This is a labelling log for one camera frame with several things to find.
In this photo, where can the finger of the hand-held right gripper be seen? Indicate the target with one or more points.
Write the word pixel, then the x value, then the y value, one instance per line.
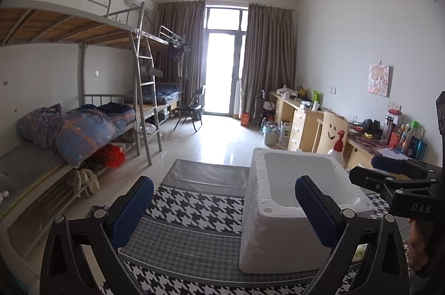
pixel 386 163
pixel 368 178

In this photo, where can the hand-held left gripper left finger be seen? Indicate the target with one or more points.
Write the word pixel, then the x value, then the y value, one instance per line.
pixel 134 211

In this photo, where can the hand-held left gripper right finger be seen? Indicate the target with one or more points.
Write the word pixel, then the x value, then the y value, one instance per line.
pixel 316 211

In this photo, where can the white foam box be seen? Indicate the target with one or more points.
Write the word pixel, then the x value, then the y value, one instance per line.
pixel 274 229

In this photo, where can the person's right hand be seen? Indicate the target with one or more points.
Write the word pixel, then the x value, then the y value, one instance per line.
pixel 417 242

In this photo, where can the printed papers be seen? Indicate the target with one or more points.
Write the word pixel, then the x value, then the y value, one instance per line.
pixel 389 153

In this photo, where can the wooden desk purple cover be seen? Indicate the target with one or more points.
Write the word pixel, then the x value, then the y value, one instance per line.
pixel 361 150

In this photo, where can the row of toiletry bottles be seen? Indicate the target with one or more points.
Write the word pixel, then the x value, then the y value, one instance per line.
pixel 405 138

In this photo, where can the black headphones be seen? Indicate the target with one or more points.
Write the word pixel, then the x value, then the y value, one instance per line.
pixel 370 126

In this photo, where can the white bottle red pump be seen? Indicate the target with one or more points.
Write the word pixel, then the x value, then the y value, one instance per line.
pixel 337 147

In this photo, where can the beige cloth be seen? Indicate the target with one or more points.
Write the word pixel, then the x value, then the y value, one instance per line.
pixel 83 180

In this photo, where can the red plastic bag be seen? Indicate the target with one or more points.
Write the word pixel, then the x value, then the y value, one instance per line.
pixel 113 156

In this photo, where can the houndstooth tablecloth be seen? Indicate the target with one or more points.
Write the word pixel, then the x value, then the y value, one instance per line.
pixel 194 211

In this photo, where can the wooden smiley face chair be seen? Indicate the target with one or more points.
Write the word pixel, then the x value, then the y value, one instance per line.
pixel 330 129

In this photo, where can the white carton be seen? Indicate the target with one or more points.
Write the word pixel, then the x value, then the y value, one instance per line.
pixel 284 135

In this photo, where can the wooden desk with drawers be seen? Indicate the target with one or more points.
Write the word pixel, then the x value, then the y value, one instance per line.
pixel 302 128

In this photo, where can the grey trash bin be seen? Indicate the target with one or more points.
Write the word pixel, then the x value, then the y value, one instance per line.
pixel 270 138

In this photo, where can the blue plaid quilt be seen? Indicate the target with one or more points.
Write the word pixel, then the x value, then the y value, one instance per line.
pixel 83 135

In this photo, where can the green packet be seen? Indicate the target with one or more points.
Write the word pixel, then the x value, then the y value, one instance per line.
pixel 316 96

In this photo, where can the grey mattress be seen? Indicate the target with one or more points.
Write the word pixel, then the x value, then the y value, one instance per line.
pixel 27 169

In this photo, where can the orange box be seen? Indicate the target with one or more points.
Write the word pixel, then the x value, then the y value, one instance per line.
pixel 245 118

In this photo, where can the black folding chair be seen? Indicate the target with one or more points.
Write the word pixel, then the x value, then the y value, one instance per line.
pixel 193 105

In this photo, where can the dark blue folded quilt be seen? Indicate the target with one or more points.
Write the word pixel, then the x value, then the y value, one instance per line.
pixel 167 93

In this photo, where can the grey patterned quilt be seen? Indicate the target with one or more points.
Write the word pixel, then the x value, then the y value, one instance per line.
pixel 38 128

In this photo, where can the brown curtain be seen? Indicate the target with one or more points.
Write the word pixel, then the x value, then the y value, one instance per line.
pixel 187 27
pixel 271 55

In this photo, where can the dark hanging clothes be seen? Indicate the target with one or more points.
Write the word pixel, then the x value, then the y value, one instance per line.
pixel 175 53

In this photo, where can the glass balcony door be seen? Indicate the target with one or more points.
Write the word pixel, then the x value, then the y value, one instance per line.
pixel 222 72

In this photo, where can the grey metal bunk bed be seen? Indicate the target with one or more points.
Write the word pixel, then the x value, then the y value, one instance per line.
pixel 170 37
pixel 52 22

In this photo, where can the pink wall picture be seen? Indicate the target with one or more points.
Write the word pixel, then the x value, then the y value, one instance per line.
pixel 380 81

